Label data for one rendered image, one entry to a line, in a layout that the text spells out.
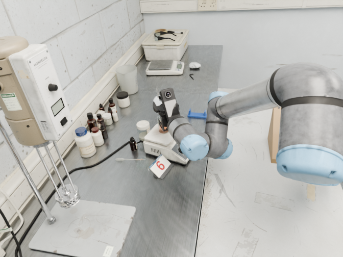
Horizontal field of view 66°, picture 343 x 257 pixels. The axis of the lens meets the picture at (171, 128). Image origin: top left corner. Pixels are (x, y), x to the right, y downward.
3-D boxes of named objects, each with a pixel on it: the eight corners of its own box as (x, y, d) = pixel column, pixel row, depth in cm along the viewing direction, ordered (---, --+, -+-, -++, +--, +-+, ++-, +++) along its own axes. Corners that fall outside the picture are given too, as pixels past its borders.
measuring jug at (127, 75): (123, 83, 176) (119, 62, 167) (143, 83, 174) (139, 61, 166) (117, 97, 161) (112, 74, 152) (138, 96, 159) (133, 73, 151)
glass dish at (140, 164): (135, 170, 108) (134, 166, 107) (137, 160, 112) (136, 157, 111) (148, 169, 108) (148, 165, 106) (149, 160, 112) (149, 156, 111)
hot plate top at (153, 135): (180, 130, 115) (180, 128, 114) (168, 146, 106) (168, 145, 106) (157, 124, 120) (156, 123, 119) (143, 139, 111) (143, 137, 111)
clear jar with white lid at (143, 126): (138, 141, 123) (135, 127, 119) (139, 133, 128) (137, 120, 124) (150, 141, 123) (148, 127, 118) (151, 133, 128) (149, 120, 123)
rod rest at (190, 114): (207, 114, 137) (207, 109, 135) (206, 118, 135) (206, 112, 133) (188, 113, 140) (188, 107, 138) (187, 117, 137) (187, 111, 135)
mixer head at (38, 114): (85, 128, 68) (54, 32, 54) (63, 156, 60) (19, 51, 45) (36, 125, 71) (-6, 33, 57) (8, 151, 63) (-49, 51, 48)
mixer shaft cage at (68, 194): (84, 192, 82) (59, 126, 67) (74, 210, 76) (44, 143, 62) (65, 189, 83) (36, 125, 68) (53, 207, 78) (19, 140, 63)
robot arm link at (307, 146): (342, 143, 89) (352, 95, 43) (340, 188, 87) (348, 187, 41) (302, 140, 95) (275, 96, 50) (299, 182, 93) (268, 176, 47)
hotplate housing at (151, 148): (198, 147, 117) (198, 133, 112) (186, 166, 107) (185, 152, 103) (154, 136, 126) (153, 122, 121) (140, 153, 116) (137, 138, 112)
